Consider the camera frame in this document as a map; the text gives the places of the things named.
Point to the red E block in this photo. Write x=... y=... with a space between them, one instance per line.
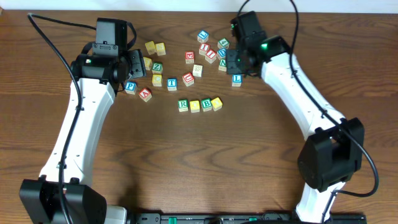
x=189 y=57

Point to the blue D block centre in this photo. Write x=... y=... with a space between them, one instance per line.
x=221 y=53

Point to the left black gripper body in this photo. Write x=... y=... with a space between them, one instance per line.
x=137 y=63

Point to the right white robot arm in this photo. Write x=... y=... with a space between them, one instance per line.
x=332 y=151

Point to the red I block lower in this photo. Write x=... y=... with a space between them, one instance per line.
x=210 y=56

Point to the yellow G block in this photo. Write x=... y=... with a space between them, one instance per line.
x=157 y=80

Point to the red i block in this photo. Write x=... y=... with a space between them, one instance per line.
x=204 y=47
x=210 y=56

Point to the yellow O block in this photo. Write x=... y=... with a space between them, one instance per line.
x=194 y=106
x=216 y=104

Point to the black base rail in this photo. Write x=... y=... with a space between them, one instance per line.
x=254 y=218

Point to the red I block upper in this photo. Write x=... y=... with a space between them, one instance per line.
x=204 y=47

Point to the green R block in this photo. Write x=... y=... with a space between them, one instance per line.
x=183 y=105

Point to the yellow S block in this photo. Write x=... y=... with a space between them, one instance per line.
x=160 y=49

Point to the blue L block lower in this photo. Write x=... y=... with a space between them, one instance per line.
x=237 y=80

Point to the blue H block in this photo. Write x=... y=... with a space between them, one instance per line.
x=197 y=70

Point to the yellow block top left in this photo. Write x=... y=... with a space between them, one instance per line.
x=151 y=48

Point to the green 4 block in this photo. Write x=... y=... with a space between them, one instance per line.
x=223 y=43

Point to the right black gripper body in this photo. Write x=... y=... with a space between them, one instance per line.
x=239 y=63

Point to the blue l block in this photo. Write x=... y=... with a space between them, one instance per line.
x=237 y=80
x=202 y=36

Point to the green B block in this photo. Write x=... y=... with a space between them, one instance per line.
x=206 y=104

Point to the red A block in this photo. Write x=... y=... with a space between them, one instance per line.
x=145 y=94

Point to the green N block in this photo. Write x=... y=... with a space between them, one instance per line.
x=222 y=65

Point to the blue L block top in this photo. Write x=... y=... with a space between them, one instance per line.
x=202 y=36

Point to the blue T block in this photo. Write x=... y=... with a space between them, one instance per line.
x=172 y=84

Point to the red U block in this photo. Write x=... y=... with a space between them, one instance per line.
x=188 y=79

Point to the yellow block beside Z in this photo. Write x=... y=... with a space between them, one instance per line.
x=148 y=63

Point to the blue P block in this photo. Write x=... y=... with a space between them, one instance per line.
x=130 y=88

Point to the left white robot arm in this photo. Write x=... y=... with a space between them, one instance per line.
x=63 y=193

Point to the green Z block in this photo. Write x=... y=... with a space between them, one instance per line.
x=157 y=68

